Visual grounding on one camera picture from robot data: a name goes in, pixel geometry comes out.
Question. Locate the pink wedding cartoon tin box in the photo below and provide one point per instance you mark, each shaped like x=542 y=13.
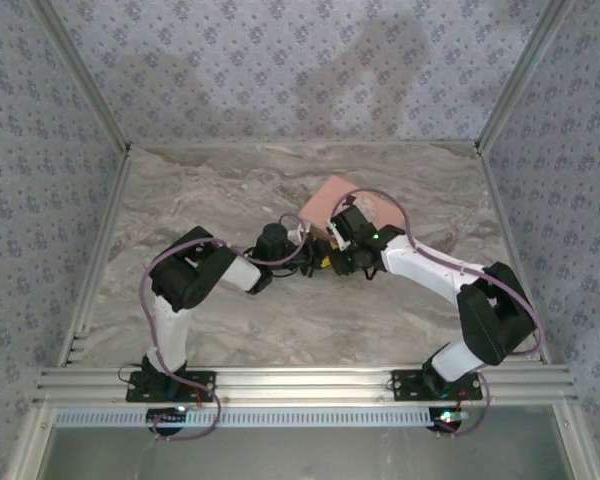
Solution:
x=325 y=202

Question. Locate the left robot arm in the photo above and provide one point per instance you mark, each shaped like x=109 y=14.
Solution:
x=190 y=270

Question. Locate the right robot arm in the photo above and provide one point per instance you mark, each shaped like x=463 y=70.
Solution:
x=490 y=315

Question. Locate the small controller board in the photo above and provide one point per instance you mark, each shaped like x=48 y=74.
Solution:
x=450 y=417
x=167 y=415

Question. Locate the grey metal panel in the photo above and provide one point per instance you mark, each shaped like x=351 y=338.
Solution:
x=305 y=455

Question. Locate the aluminium frame cross rail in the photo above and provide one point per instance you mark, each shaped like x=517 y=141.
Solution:
x=305 y=382

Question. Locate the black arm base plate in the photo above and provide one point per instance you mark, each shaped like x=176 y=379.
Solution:
x=200 y=387
x=410 y=385

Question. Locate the aluminium frame side rail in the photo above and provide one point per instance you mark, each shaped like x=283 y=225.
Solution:
x=97 y=260

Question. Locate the aluminium frame corner post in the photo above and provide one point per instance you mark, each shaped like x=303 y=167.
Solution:
x=85 y=80
x=522 y=75

